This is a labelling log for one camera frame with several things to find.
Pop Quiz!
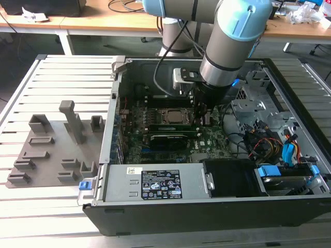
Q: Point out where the black RAM slot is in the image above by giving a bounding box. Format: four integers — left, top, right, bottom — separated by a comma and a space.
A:
145, 103, 193, 107
145, 98, 193, 102
145, 95, 193, 100
145, 101, 193, 105

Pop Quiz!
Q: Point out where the metal socket cover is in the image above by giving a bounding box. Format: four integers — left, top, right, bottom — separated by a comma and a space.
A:
158, 107, 196, 127

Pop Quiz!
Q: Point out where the silver CPU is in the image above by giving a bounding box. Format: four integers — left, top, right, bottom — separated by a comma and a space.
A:
167, 110, 186, 122

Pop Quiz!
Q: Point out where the silver drive cage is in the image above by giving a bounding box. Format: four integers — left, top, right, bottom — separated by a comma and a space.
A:
230, 69, 300, 145

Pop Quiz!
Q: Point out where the green motherboard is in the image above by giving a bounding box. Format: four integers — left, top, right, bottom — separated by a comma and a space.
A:
117, 97, 233, 165

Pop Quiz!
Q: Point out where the black graphics card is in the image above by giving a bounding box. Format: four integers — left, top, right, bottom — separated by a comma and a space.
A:
149, 133, 189, 151

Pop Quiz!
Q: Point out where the blue disk carrier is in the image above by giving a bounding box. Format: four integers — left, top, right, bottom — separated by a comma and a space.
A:
254, 162, 320, 198

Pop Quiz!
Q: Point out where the hard disk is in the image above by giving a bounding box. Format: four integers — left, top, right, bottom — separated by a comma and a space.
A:
262, 175, 312, 197

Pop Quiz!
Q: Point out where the grey power supply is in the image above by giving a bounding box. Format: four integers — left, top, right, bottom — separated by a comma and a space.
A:
102, 164, 212, 204

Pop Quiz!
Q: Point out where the black PC case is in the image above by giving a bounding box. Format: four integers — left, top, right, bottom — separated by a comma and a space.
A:
77, 55, 331, 237

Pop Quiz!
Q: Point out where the white plastic bag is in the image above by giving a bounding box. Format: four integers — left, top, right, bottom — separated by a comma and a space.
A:
285, 1, 328, 26

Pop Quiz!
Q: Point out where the wooden desk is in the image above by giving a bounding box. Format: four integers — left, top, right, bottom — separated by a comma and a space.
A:
0, 6, 331, 56

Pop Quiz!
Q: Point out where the blue plastic latch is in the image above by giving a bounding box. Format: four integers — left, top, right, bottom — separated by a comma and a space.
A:
78, 181, 93, 192

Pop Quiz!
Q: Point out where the grey parts rack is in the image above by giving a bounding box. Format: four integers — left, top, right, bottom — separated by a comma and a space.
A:
5, 100, 107, 189

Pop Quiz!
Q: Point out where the black monitor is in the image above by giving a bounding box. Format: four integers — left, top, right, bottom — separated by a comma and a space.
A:
2, 0, 86, 18

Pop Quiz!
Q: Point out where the white crumpled paper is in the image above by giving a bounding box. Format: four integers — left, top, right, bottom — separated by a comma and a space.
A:
21, 7, 50, 23

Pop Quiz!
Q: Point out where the black case cable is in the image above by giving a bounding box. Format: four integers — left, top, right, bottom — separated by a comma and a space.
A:
221, 103, 250, 158

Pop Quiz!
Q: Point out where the black camera bracket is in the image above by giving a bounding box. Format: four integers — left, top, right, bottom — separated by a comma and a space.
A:
180, 67, 202, 84

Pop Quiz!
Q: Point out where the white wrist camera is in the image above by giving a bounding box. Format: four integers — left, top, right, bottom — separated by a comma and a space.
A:
172, 67, 201, 90

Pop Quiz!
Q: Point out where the black camera cable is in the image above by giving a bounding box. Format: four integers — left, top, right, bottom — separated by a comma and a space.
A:
153, 20, 191, 98

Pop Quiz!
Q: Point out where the blue cable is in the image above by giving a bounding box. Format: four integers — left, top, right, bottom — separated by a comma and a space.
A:
249, 38, 261, 59

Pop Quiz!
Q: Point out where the multicolour power wire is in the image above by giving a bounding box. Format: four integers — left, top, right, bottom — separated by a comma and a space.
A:
244, 123, 285, 162

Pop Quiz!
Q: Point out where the blue flat wire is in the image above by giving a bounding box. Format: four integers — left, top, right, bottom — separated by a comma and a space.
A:
282, 134, 302, 167

